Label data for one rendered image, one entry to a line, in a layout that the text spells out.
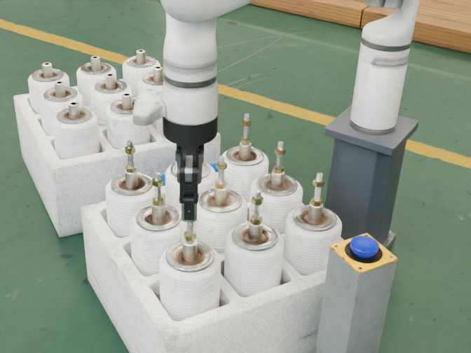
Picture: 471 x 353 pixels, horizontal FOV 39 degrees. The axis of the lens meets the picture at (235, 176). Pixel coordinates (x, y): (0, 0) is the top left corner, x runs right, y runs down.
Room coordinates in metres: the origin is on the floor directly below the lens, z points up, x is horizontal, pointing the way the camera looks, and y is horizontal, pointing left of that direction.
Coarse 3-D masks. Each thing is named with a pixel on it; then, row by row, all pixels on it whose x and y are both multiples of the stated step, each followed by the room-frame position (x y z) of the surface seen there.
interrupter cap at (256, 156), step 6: (228, 150) 1.16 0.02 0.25; (234, 150) 1.16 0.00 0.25; (252, 150) 1.17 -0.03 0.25; (258, 150) 1.17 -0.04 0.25; (228, 156) 1.14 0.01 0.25; (234, 156) 1.14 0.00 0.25; (252, 156) 1.15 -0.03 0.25; (258, 156) 1.14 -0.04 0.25; (234, 162) 1.11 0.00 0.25; (240, 162) 1.12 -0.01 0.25; (246, 162) 1.12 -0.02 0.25; (252, 162) 1.12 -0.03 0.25; (258, 162) 1.12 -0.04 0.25
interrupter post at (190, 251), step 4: (184, 240) 0.82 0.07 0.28; (196, 240) 0.83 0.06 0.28; (184, 244) 0.82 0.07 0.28; (188, 244) 0.81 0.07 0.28; (192, 244) 0.81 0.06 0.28; (196, 244) 0.82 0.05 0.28; (184, 248) 0.82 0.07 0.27; (188, 248) 0.81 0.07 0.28; (192, 248) 0.81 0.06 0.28; (196, 248) 0.82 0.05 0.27; (184, 252) 0.82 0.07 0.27; (188, 252) 0.81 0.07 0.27; (192, 252) 0.81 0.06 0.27; (196, 252) 0.82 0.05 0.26; (184, 256) 0.82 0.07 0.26; (188, 256) 0.81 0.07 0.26; (192, 256) 0.81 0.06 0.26; (196, 256) 0.82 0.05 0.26; (188, 260) 0.81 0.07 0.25; (192, 260) 0.81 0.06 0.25
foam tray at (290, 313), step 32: (96, 224) 1.00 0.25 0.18; (96, 256) 0.98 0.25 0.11; (128, 256) 0.91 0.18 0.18; (224, 256) 0.92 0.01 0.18; (96, 288) 1.00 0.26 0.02; (128, 288) 0.84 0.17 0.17; (224, 288) 0.84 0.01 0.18; (288, 288) 0.84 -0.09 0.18; (320, 288) 0.86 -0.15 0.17; (128, 320) 0.85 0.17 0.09; (160, 320) 0.76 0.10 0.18; (192, 320) 0.76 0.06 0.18; (224, 320) 0.77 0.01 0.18; (256, 320) 0.80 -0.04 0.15; (288, 320) 0.83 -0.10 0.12; (160, 352) 0.73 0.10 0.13; (192, 352) 0.74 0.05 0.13; (224, 352) 0.77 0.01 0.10; (256, 352) 0.80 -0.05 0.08; (288, 352) 0.83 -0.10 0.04
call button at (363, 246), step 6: (354, 240) 0.78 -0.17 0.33; (360, 240) 0.78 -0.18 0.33; (366, 240) 0.78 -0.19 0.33; (372, 240) 0.78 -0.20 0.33; (354, 246) 0.76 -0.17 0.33; (360, 246) 0.76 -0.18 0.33; (366, 246) 0.76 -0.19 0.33; (372, 246) 0.77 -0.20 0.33; (378, 246) 0.77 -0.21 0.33; (354, 252) 0.76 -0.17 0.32; (360, 252) 0.75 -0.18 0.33; (366, 252) 0.75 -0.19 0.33; (372, 252) 0.75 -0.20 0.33
